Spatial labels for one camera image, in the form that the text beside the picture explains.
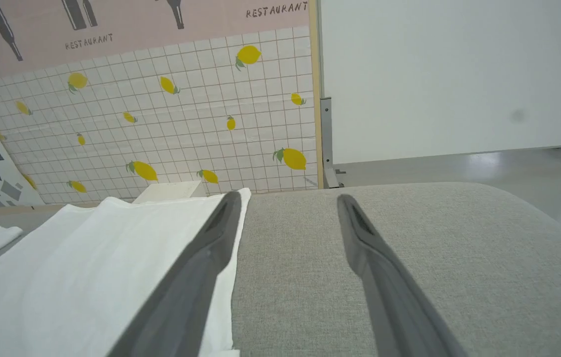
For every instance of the white garment with black trim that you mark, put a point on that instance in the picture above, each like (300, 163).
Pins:
(87, 267)

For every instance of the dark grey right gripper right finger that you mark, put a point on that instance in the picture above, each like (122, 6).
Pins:
(389, 297)

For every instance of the lemon tile print backdrop panel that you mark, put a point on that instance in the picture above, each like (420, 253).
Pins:
(186, 109)

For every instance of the white partition board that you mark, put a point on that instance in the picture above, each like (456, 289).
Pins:
(449, 74)

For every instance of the grey metal panel post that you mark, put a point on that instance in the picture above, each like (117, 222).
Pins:
(327, 134)

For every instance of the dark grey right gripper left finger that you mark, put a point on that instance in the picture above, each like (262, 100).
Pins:
(196, 277)

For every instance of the small white box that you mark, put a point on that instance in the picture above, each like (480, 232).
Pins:
(171, 191)

